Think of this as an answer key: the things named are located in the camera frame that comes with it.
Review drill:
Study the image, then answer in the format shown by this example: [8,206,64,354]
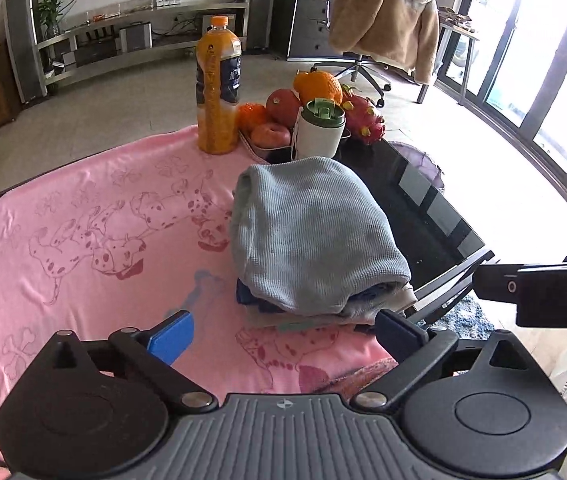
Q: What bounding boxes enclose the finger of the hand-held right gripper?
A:
[474,261,520,307]

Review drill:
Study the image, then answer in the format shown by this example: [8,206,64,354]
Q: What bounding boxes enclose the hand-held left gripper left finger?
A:
[38,309,217,415]

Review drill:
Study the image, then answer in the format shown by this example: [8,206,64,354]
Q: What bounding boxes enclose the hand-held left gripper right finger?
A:
[350,308,545,412]

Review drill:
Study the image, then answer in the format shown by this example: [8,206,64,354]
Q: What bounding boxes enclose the blue and grey knit sweater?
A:
[230,157,413,314]

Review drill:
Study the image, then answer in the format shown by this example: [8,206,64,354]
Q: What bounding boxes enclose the folded white garment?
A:
[247,282,420,332]

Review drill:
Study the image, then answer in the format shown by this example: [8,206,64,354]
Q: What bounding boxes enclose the blue shaggy rug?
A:
[431,294,495,342]

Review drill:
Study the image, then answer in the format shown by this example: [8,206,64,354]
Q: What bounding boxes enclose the black glass coffee table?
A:
[337,136,495,323]

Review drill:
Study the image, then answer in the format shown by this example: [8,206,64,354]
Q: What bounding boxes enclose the purple round pouf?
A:
[392,141,447,192]

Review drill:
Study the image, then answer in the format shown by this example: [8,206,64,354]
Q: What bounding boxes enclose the pink printed blanket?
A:
[0,125,400,462]

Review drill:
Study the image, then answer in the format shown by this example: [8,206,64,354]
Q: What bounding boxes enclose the black framed glass doors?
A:
[437,0,567,243]

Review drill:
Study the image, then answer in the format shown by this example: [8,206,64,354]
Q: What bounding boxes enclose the fruit basket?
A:
[238,127,353,164]

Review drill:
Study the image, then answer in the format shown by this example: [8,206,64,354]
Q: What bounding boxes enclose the white cup with green lid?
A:
[291,98,347,161]

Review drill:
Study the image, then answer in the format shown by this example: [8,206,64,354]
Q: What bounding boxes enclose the pink dragon fruit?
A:
[340,84,387,147]

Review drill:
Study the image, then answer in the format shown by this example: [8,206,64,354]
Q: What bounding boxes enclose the small tangerine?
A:
[238,103,270,132]

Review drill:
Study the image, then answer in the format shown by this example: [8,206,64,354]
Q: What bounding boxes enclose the small side table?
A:
[437,6,482,106]

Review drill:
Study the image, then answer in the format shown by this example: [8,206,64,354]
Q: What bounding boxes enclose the office chair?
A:
[310,51,392,109]

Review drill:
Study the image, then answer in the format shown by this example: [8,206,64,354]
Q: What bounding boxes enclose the red-orange round fruit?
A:
[266,88,305,122]

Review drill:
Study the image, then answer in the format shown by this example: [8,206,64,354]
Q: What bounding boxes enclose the orange juice bottle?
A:
[195,15,243,155]

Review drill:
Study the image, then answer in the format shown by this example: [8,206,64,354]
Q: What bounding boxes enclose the beige fleece coat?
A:
[328,0,440,86]

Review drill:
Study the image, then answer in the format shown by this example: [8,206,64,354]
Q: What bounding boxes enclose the silver audio receiver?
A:
[118,22,153,54]

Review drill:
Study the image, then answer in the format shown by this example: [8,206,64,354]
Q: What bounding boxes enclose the silver TV stand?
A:
[37,1,250,87]

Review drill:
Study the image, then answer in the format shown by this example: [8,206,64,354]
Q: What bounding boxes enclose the black drawer cabinet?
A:
[273,0,345,62]

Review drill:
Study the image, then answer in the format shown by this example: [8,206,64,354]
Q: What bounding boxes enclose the tall silver speaker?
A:
[4,0,48,105]

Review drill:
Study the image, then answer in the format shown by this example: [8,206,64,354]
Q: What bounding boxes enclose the tall black speaker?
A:
[252,0,277,52]

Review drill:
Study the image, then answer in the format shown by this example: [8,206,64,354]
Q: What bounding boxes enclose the green potted plant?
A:
[35,0,72,39]

